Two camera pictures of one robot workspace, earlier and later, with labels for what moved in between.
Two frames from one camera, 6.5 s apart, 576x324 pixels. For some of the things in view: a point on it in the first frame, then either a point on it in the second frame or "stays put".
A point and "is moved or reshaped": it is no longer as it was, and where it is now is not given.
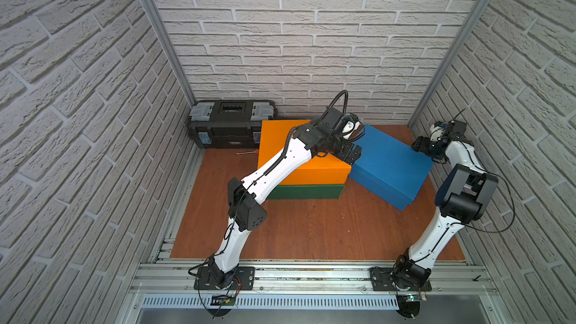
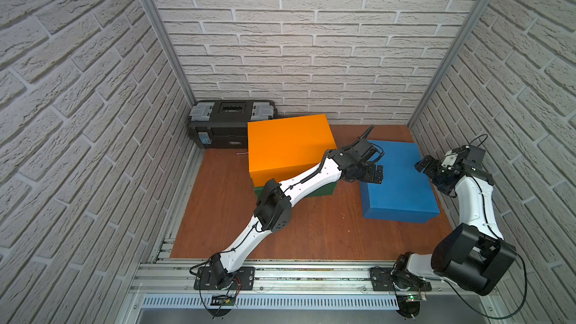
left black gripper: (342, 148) → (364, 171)
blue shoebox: (394, 170) is moved or reshaped
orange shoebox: (319, 170) is moved or reshaped
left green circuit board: (217, 300) stays put
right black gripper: (424, 146) → (432, 172)
